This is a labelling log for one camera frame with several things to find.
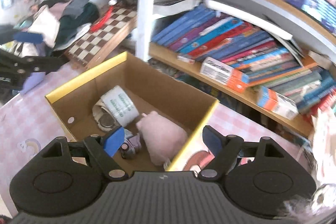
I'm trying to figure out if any beige measuring tape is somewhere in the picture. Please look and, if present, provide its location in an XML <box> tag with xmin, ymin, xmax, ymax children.
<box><xmin>92</xmin><ymin>99</ymin><xmax>120</xmax><ymax>132</ymax></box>

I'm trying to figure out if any small purple toy car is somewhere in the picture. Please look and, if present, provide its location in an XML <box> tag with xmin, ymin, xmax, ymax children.
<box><xmin>120</xmin><ymin>129</ymin><xmax>142</xmax><ymax>159</ymax></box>

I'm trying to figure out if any pink checkered table mat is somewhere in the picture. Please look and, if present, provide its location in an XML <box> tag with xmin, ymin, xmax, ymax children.
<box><xmin>1</xmin><ymin>64</ymin><xmax>311</xmax><ymax>217</ymax></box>

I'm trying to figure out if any white tape roll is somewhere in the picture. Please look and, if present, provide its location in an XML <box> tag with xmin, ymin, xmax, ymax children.
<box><xmin>100</xmin><ymin>85</ymin><xmax>139</xmax><ymax>127</ymax></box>

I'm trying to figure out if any pile of clothes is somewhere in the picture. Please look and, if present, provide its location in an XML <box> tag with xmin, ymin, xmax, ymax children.
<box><xmin>1</xmin><ymin>0</ymin><xmax>100</xmax><ymax>57</ymax></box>

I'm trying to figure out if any pink plush toy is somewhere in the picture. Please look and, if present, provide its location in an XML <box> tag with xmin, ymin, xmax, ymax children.
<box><xmin>136</xmin><ymin>111</ymin><xmax>188</xmax><ymax>166</ymax></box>

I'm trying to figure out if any yellow-rimmed cardboard box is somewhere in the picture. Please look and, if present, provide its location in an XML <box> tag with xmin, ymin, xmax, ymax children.
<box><xmin>46</xmin><ymin>52</ymin><xmax>219</xmax><ymax>171</ymax></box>

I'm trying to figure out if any white and orange medicine box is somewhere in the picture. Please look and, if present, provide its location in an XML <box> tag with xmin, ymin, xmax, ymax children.
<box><xmin>200</xmin><ymin>57</ymin><xmax>249</xmax><ymax>93</ymax></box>

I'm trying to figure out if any wooden chessboard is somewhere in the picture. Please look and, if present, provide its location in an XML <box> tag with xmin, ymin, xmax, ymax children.
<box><xmin>65</xmin><ymin>5</ymin><xmax>137</xmax><ymax>69</ymax></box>

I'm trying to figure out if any red tassel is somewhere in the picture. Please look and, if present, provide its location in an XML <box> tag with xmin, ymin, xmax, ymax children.
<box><xmin>90</xmin><ymin>5</ymin><xmax>114</xmax><ymax>32</ymax></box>

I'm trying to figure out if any row of leaning books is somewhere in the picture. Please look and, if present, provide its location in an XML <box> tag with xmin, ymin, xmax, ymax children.
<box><xmin>151</xmin><ymin>0</ymin><xmax>335</xmax><ymax>120</ymax></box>

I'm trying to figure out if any small red white box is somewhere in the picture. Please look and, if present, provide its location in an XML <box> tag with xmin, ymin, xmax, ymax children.
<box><xmin>177</xmin><ymin>55</ymin><xmax>195</xmax><ymax>64</ymax></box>

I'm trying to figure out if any wooden bookshelf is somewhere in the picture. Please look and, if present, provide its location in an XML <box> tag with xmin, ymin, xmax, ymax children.
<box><xmin>135</xmin><ymin>0</ymin><xmax>335</xmax><ymax>136</ymax></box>

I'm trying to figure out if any smartphone showing video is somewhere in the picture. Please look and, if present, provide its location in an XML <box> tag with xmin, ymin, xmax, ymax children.
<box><xmin>284</xmin><ymin>0</ymin><xmax>336</xmax><ymax>36</ymax></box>

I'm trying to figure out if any white shelf post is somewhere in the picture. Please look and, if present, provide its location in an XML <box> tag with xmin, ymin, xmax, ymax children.
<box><xmin>135</xmin><ymin>0</ymin><xmax>154</xmax><ymax>62</ymax></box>

